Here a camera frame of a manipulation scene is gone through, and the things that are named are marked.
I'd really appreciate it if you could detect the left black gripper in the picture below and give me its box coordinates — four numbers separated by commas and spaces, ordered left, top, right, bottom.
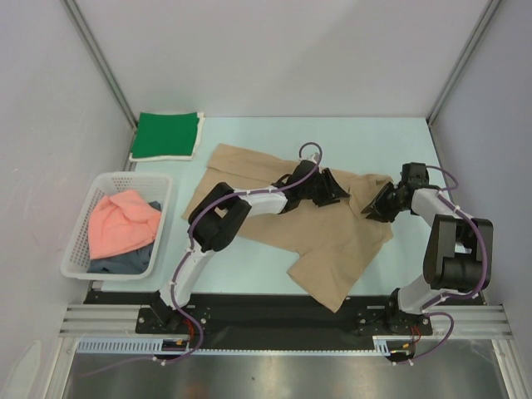
299, 168, 348, 208

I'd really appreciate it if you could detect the beige t shirt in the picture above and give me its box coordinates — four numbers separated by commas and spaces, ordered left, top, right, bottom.
182, 144, 392, 313

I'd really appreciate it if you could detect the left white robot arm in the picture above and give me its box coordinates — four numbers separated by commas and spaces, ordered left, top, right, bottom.
154, 155, 349, 333

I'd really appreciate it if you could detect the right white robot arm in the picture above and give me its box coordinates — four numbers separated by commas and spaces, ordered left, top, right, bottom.
362, 162, 494, 335

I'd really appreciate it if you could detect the folded white t shirt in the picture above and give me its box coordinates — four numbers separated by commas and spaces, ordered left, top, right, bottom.
127, 111, 206, 163

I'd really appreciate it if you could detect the white plastic basket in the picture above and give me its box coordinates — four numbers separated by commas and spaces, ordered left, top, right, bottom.
60, 171, 172, 282

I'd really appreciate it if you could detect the blue grey t shirt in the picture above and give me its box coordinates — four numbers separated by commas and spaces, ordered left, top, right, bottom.
88, 201, 161, 275

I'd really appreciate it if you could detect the pink t shirt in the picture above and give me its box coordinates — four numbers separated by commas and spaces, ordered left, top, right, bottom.
87, 190, 161, 260

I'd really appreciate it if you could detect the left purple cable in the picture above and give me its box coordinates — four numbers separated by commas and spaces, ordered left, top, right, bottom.
82, 141, 324, 375

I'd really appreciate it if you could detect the purple cable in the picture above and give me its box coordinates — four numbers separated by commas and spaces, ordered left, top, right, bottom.
82, 141, 324, 375
390, 165, 490, 368

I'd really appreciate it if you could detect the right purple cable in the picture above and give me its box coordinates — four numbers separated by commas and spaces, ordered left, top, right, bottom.
390, 165, 490, 368

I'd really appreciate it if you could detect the white slotted cable duct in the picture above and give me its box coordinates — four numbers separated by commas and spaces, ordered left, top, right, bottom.
76, 337, 413, 357

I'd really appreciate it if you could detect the aluminium rail frame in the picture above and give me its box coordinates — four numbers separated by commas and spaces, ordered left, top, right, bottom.
58, 300, 529, 398

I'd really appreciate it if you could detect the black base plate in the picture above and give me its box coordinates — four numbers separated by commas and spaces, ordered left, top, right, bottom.
85, 290, 432, 352

